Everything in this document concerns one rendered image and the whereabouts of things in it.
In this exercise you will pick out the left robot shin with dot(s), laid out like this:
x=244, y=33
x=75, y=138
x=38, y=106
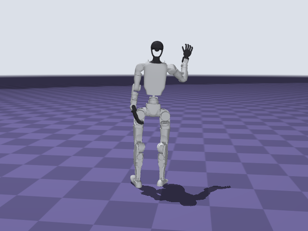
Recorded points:
x=138, y=160

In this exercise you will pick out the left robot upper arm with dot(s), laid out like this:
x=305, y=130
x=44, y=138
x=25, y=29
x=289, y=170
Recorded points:
x=137, y=76

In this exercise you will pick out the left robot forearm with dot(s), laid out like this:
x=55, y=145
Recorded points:
x=134, y=97

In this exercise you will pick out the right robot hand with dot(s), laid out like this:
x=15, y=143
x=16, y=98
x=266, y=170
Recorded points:
x=187, y=51

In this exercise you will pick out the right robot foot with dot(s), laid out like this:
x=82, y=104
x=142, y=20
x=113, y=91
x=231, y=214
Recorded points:
x=161, y=183

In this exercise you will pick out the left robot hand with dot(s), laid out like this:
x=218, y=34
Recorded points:
x=135, y=115

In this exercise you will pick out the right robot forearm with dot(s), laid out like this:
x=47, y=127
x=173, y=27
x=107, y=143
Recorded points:
x=184, y=68

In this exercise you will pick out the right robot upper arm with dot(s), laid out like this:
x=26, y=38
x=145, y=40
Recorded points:
x=172, y=70

